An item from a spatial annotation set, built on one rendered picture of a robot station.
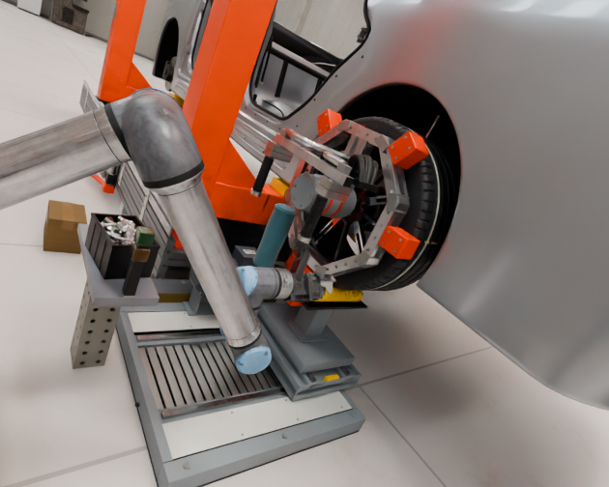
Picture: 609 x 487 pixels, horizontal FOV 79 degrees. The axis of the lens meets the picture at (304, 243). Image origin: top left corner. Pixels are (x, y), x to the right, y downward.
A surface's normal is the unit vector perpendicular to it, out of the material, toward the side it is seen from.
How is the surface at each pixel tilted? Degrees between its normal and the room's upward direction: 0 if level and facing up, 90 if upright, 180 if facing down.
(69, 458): 0
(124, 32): 90
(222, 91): 90
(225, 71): 90
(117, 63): 90
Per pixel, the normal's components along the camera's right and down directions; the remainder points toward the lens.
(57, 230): 0.49, 0.50
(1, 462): 0.39, -0.86
